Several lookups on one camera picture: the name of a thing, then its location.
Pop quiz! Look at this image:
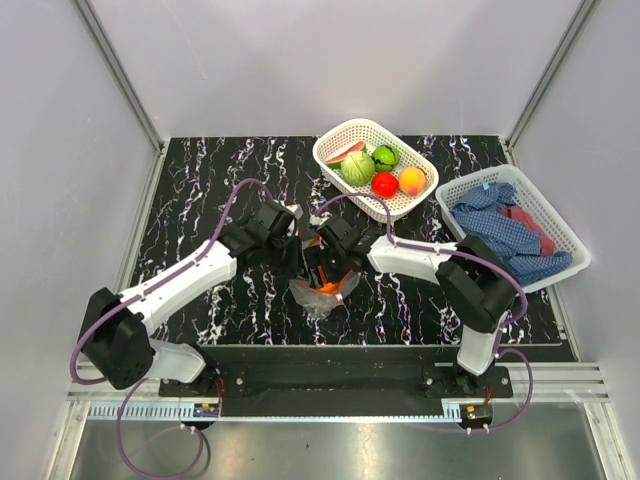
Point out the fake orange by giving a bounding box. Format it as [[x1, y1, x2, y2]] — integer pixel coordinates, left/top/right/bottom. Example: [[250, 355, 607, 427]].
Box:
[[315, 282, 341, 295]]

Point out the clear zip top bag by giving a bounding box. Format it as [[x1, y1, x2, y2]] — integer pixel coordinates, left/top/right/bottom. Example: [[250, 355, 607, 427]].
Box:
[[289, 236, 355, 319]]

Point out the fake red tomato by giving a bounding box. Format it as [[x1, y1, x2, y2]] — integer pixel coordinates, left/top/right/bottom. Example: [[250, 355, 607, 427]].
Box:
[[370, 172, 399, 199]]

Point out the fake green cabbage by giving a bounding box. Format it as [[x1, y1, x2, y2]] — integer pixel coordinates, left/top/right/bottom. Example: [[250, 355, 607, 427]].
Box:
[[340, 151, 375, 186]]

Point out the fake watermelon slice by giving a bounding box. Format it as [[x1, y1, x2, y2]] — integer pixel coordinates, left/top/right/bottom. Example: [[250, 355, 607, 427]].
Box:
[[324, 141, 366, 170]]

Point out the fake peach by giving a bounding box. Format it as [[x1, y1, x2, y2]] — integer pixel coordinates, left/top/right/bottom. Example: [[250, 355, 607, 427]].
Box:
[[398, 166, 427, 196]]

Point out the fake green apple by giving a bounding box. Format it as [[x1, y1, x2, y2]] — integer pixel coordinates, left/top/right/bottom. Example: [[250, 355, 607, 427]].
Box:
[[371, 145, 399, 173]]

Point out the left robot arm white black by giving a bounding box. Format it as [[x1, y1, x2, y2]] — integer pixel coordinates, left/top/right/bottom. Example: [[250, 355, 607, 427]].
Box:
[[74, 200, 302, 396]]

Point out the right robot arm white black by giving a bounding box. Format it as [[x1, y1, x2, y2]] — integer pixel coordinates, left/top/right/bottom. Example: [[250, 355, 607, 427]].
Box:
[[311, 216, 520, 397]]

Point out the white perforated basket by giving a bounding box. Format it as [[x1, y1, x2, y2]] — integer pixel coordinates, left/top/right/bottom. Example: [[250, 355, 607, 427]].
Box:
[[312, 118, 439, 221]]

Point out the blue patterned cloth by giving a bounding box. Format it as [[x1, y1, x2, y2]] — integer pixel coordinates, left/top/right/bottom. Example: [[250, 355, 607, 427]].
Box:
[[451, 182, 572, 287]]

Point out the red cloth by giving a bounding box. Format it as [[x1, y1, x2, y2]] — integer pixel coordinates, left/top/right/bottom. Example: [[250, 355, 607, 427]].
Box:
[[500, 207, 556, 257]]

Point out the white laundry basket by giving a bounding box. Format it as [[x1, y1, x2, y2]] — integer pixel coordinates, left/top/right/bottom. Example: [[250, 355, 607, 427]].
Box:
[[435, 164, 591, 294]]

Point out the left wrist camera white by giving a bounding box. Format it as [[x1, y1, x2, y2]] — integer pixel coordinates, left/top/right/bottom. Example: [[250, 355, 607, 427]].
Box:
[[285, 204, 303, 237]]

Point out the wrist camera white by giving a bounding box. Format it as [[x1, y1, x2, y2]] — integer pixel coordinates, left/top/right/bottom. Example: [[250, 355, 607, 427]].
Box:
[[285, 204, 303, 237], [309, 215, 331, 239]]

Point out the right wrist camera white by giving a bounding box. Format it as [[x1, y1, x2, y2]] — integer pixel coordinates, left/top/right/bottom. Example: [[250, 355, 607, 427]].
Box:
[[309, 215, 331, 239]]

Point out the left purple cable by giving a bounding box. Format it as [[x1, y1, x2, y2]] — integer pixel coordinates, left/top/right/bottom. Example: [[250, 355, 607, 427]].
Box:
[[69, 178, 274, 385]]

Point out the purple cable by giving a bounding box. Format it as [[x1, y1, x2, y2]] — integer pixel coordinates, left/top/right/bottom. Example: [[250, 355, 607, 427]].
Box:
[[69, 178, 274, 385], [312, 192, 535, 434]]

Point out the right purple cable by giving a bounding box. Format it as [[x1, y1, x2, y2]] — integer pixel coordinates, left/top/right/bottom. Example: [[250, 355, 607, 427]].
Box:
[[312, 192, 535, 434]]

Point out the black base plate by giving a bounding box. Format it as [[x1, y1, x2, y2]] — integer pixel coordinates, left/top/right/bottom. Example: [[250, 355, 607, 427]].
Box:
[[158, 343, 516, 419]]

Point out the aluminium frame rail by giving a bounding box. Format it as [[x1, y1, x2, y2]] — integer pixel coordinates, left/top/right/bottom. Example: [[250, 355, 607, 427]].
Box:
[[66, 363, 609, 424]]

